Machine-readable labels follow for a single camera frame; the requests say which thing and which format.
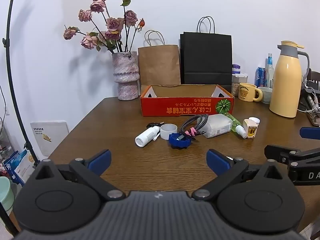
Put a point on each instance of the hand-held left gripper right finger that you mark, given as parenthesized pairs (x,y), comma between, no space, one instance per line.
(217,160)

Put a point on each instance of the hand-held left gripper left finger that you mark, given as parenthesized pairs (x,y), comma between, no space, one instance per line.
(100,159)

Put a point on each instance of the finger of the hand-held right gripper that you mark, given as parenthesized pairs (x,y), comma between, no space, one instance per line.
(310,133)
(280,152)

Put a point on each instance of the white and yellow charger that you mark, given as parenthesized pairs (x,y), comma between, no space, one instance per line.
(250,128)

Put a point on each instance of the white round lid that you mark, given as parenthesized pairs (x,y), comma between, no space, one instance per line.
(255,120)

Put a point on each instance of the blue gear-shaped plastic part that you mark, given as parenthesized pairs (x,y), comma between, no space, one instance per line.
(178,142)

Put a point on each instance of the red cardboard box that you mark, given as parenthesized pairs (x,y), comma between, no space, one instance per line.
(175,106)

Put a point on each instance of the white power adapter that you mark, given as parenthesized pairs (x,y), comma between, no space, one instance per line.
(217,127)

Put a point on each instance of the green spray bottle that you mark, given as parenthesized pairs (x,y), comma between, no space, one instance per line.
(235,125)

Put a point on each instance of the white plastic bottle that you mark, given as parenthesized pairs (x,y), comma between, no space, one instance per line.
(146,137)

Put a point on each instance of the yellow thermos jug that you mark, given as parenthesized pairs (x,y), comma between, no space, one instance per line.
(286,85)

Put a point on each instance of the white flat box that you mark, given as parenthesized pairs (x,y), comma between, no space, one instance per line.
(50,137)

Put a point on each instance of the white tape roll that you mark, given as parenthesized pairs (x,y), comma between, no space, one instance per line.
(168,132)

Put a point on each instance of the dark wooden chair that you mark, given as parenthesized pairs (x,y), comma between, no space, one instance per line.
(315,76)

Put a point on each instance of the white ceramic cup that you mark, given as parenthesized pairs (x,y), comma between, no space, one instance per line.
(266,95)

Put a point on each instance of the yellow bear mug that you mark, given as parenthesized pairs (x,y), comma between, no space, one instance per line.
(246,92)

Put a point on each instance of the blue drink can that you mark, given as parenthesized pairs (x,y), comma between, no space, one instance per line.
(260,77)

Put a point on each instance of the clear glass bottle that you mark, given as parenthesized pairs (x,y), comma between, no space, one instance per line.
(269,70)

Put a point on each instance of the clear food container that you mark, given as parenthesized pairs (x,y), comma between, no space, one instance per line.
(238,85)

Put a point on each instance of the blue and white packet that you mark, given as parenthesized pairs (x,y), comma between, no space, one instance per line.
(17,166)

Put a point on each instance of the pink mottled ceramic vase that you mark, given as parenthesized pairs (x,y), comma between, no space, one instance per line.
(125,75)

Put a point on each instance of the purple lidded jar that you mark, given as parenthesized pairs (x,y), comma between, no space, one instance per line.
(236,68)

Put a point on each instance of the pale green bin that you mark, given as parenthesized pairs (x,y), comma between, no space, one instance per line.
(5,195)

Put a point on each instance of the black paper bag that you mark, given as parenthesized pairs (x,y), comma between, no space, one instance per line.
(206,57)

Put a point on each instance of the brown paper bag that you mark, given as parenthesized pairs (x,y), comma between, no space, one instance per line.
(160,65)

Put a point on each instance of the dried pink rose bouquet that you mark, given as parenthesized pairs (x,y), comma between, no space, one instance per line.
(112,25)

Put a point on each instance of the black light stand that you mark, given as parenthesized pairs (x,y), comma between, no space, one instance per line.
(5,42)

